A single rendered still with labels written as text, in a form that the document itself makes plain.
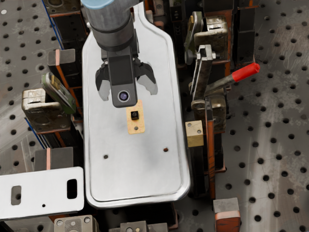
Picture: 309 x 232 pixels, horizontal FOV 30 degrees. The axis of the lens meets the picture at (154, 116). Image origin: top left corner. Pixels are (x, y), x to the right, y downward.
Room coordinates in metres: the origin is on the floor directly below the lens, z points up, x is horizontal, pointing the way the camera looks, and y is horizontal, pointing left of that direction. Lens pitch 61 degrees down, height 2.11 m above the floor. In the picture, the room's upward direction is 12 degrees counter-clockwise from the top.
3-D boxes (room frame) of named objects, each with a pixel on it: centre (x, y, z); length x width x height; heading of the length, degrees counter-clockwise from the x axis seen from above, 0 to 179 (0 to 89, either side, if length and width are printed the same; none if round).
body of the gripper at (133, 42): (0.66, 0.04, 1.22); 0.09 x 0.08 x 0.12; 174
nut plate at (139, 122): (0.63, 0.04, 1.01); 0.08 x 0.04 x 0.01; 175
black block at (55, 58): (0.84, 0.19, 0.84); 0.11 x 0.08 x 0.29; 84
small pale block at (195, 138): (0.54, -0.07, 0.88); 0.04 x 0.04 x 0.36; 84
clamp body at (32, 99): (0.71, 0.24, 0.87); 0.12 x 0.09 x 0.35; 84
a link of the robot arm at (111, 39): (0.66, 0.04, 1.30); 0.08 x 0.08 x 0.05
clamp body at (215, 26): (0.79, -0.17, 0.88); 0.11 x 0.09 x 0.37; 84
